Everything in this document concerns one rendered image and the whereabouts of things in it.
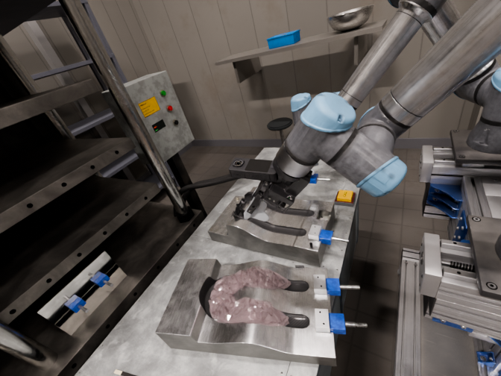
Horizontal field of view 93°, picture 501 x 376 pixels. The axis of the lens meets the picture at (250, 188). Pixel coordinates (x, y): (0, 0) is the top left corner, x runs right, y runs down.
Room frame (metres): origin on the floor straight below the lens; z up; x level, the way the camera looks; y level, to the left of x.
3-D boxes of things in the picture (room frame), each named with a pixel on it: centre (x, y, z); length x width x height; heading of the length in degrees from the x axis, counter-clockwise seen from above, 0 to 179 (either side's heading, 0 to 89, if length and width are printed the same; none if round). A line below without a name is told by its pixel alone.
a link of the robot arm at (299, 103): (0.88, -0.28, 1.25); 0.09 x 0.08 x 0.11; 77
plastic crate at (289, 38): (2.53, -0.70, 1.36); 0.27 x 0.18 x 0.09; 52
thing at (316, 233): (0.56, -0.21, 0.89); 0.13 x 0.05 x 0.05; 53
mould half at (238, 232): (0.77, -0.03, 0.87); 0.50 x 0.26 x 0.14; 53
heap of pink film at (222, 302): (0.44, 0.11, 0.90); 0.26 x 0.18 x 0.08; 70
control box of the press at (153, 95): (1.37, 0.40, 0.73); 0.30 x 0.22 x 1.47; 143
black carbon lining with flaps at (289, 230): (0.76, -0.04, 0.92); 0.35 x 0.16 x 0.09; 53
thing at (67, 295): (0.82, 0.93, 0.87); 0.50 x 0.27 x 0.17; 53
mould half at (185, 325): (0.44, 0.11, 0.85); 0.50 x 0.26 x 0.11; 70
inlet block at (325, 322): (0.30, -0.13, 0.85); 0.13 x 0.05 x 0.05; 70
